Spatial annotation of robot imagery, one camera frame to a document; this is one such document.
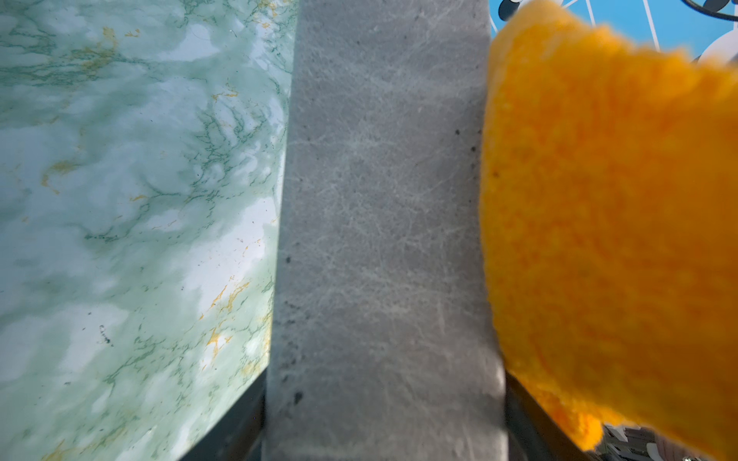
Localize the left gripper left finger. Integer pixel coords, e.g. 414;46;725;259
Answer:
181;370;267;461

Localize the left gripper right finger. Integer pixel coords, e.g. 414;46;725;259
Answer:
505;373;582;461

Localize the orange towel cloth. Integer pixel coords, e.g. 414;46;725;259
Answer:
480;1;737;460

